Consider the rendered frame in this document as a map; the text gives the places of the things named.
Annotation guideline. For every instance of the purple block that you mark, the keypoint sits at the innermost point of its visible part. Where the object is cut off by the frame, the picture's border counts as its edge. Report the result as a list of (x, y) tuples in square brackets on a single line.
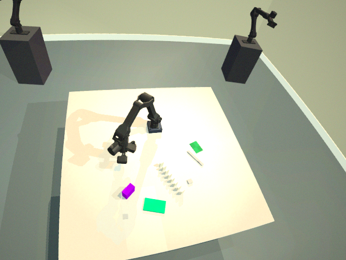
[(128, 191)]

